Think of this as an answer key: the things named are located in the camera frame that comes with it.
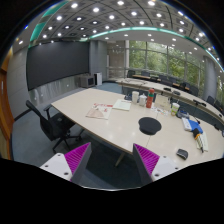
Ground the white mug with lid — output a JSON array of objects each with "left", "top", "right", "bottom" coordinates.
[{"left": 139, "top": 94, "right": 147, "bottom": 107}]

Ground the white paper cup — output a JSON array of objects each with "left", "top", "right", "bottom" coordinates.
[{"left": 132, "top": 91, "right": 139, "bottom": 104}]

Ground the grey cabinet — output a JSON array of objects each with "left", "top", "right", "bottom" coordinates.
[{"left": 80, "top": 76, "right": 95, "bottom": 88}]

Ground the black computer mouse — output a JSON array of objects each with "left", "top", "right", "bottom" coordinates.
[{"left": 177, "top": 149, "right": 188, "bottom": 160}]

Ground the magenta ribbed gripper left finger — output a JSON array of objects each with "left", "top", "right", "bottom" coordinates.
[{"left": 39, "top": 142, "right": 93, "bottom": 185}]

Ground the green and white cup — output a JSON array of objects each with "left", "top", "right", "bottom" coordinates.
[{"left": 171, "top": 103, "right": 180, "bottom": 116}]

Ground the white paper sheet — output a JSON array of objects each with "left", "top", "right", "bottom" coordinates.
[{"left": 113, "top": 99, "right": 131, "bottom": 111}]

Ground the red water bottle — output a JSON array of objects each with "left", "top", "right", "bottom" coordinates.
[{"left": 146, "top": 88, "right": 155, "bottom": 108}]

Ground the large dark projection screen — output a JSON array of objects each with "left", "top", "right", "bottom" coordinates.
[{"left": 26, "top": 42, "right": 89, "bottom": 90}]

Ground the long curved conference desk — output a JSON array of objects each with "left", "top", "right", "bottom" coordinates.
[{"left": 116, "top": 78, "right": 224, "bottom": 130}]

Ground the white remote control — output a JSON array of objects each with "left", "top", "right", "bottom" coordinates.
[{"left": 182, "top": 118, "right": 192, "bottom": 131}]

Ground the red and white booklet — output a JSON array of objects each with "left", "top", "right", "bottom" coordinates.
[{"left": 86, "top": 103, "right": 113, "bottom": 120}]

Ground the white cabinet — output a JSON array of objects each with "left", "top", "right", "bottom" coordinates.
[{"left": 94, "top": 72, "right": 102, "bottom": 86}]

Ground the black round mouse pad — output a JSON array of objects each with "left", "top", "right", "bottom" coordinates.
[{"left": 138, "top": 117, "right": 162, "bottom": 135}]

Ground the black office chair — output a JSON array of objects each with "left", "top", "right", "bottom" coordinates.
[{"left": 26, "top": 100, "right": 75, "bottom": 152}]

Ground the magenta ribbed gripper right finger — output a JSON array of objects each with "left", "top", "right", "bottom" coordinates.
[{"left": 132, "top": 143, "right": 183, "bottom": 186}]

